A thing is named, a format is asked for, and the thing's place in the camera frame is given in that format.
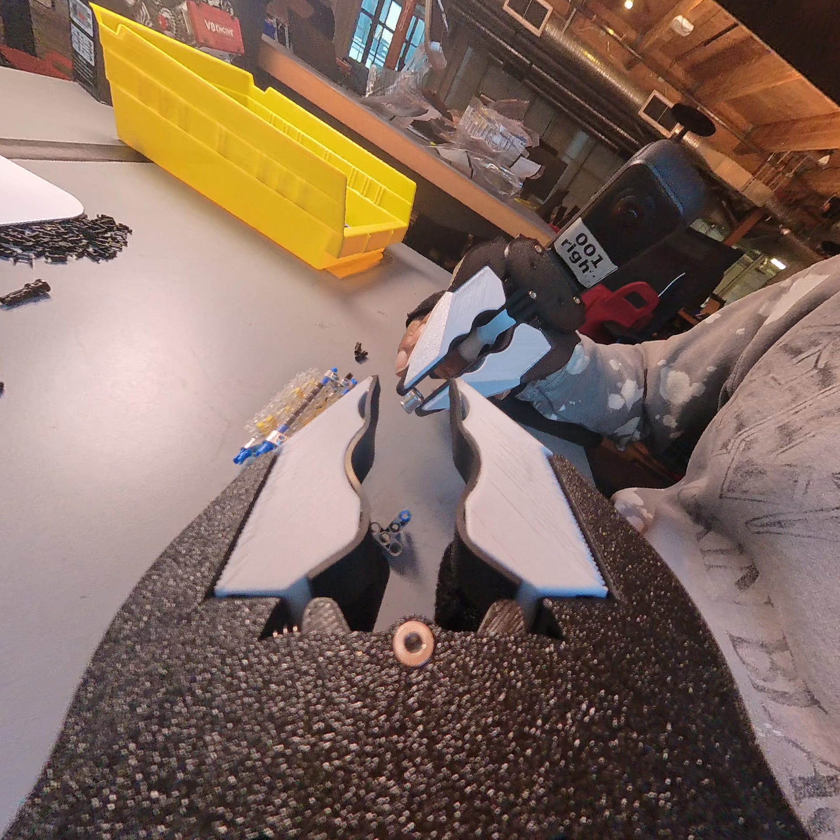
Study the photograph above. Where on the grey desk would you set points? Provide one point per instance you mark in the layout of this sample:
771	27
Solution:
131	368

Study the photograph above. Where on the white book stand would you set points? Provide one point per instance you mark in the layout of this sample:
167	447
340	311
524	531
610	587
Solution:
26	194

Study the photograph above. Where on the clear plastic bags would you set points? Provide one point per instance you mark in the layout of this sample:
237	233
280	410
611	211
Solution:
496	138

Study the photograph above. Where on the black monitor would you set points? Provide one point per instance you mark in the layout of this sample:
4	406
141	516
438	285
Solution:
696	269

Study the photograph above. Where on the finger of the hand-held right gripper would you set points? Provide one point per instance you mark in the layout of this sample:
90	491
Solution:
460	309
505	361

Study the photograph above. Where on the small grey angled beam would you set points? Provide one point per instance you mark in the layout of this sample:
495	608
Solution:
385	538

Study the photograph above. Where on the heap of black pins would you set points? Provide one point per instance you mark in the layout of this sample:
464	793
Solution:
66	239

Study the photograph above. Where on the transparent brick engine model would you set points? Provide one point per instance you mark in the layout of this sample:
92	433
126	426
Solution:
295	410

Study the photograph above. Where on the red rounded object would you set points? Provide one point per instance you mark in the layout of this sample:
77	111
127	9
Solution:
617	311

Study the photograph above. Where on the colourful printed box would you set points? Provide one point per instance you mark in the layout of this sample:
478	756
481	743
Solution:
197	24

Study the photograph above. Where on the dark cardboard box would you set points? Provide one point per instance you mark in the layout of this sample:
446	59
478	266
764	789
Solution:
82	53

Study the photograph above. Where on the yellow plastic bin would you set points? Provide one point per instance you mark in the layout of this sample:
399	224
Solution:
236	158

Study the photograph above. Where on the small blue peg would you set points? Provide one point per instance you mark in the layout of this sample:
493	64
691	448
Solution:
403	517

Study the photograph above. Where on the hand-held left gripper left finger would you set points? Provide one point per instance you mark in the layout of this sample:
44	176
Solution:
295	519

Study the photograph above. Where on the person's right forearm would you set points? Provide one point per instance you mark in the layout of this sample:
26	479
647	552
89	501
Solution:
643	381

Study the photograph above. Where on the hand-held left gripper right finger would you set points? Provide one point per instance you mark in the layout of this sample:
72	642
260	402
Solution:
532	519

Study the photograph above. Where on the small grey holed beam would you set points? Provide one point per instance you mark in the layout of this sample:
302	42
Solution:
410	402

